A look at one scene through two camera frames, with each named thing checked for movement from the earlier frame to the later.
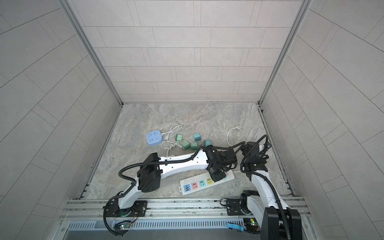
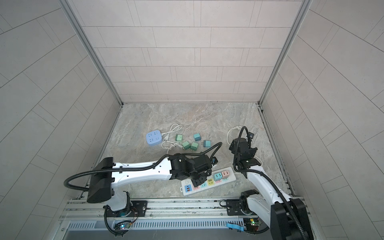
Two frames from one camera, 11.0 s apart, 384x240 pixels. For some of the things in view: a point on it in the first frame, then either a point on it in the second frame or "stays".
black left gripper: (218, 178) → (202, 179)
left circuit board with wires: (124, 224) stays
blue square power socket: (154, 137) stays
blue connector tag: (235, 226) stays
